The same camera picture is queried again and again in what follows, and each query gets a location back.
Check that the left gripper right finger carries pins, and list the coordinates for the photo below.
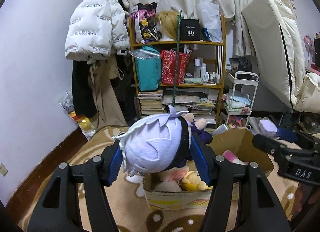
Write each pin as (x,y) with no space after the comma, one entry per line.
(259,208)

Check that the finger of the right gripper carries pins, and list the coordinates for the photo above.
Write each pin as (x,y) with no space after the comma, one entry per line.
(275,148)
(287,135)

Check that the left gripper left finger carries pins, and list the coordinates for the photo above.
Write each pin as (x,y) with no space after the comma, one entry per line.
(58,208)

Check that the pink bear plush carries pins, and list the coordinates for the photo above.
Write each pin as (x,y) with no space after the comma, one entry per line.
(229,155)

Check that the yellow plush toy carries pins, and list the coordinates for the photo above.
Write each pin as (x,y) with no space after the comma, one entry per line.
(192,182)

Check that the white-haired plush doll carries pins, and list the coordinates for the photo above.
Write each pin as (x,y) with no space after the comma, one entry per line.
(160,142)

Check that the white fluffy duck plush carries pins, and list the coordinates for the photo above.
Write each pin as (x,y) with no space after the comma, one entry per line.
(171,186)

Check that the pink roll plush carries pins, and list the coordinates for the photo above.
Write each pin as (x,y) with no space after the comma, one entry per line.
(174,174)

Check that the white rolling cart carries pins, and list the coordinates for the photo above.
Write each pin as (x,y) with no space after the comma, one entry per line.
(237,103)

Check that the wooden shelf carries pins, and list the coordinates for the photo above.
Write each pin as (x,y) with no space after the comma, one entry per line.
(215,62)

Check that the cream reclining chair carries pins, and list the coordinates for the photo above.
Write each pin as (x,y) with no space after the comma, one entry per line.
(278,45)

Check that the stack of books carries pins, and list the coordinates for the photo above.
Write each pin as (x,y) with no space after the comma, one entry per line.
(151,103)

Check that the red gift bag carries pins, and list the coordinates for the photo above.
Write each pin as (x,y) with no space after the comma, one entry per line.
(168,59)

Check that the beige trench coat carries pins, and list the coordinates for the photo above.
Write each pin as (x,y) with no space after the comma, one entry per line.
(108,109)

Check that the black box with 40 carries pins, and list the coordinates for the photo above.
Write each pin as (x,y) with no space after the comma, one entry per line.
(189,30)

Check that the white plastic bag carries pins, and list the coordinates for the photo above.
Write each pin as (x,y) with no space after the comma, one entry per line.
(210,22)

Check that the teal bag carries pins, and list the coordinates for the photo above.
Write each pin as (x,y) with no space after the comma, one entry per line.
(148,67)

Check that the green pole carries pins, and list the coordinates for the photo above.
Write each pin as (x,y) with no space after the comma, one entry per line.
(177,58)

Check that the blonde wig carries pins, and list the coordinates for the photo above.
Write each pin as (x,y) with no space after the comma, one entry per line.
(167,24)

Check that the black pink patterned bag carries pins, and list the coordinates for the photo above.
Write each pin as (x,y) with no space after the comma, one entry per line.
(143,16)

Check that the white puffer jacket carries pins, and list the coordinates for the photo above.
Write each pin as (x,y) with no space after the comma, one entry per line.
(97,30)

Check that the wall outlet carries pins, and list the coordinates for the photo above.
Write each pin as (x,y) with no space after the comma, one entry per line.
(3,170)

